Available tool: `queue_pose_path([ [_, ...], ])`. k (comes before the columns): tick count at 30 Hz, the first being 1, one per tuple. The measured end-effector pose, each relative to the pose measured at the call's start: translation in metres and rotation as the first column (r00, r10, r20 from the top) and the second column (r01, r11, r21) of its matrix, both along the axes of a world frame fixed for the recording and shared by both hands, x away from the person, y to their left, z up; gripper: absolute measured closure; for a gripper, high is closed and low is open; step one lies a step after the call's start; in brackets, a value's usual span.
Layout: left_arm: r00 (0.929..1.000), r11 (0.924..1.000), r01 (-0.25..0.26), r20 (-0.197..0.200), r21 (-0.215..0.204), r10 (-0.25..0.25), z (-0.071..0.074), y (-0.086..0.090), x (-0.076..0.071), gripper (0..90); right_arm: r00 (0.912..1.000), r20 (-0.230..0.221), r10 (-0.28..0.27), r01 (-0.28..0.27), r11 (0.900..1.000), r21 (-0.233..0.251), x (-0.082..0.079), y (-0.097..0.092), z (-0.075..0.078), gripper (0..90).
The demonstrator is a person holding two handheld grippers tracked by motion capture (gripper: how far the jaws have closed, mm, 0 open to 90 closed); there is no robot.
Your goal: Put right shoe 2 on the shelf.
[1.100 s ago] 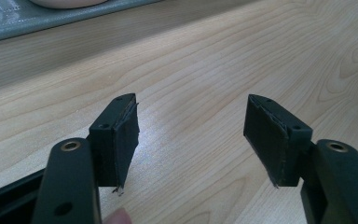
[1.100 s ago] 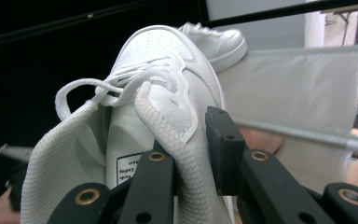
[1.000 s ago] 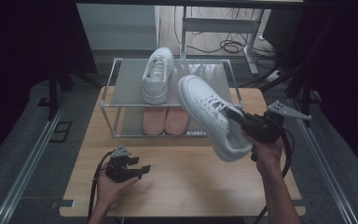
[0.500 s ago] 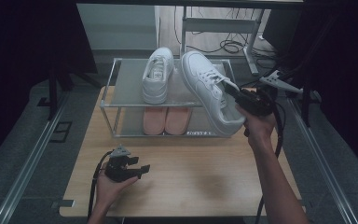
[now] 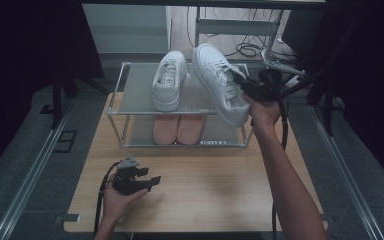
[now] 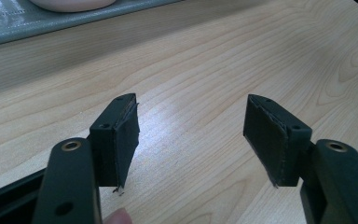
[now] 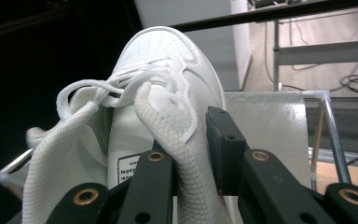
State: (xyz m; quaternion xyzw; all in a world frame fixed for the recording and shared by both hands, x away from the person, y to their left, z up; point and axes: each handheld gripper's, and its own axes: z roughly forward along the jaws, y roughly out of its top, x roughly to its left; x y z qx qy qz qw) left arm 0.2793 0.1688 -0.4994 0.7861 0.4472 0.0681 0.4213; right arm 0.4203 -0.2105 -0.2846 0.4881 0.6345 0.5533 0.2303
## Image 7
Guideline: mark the white desk frame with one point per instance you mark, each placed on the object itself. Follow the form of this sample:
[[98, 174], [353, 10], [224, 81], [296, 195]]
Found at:
[[323, 51]]

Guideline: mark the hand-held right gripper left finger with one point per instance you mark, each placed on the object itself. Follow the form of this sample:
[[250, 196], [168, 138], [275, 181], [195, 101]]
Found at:
[[152, 183]]

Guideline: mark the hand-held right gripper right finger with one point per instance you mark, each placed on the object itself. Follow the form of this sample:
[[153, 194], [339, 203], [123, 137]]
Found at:
[[227, 149]]

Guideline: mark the dark curtain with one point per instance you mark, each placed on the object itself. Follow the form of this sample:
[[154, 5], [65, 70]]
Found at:
[[28, 62]]

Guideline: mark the grey metal shoe rack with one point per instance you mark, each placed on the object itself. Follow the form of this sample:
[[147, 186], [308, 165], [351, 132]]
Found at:
[[261, 130]]

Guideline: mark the black crossbar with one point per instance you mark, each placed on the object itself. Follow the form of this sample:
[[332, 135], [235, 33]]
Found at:
[[261, 14]]

